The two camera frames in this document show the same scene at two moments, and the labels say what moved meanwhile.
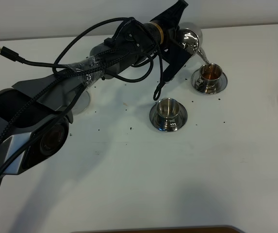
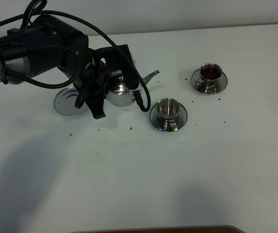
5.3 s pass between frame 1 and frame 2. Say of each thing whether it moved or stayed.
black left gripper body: moved
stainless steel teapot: moved
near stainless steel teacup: stayed
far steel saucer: stayed
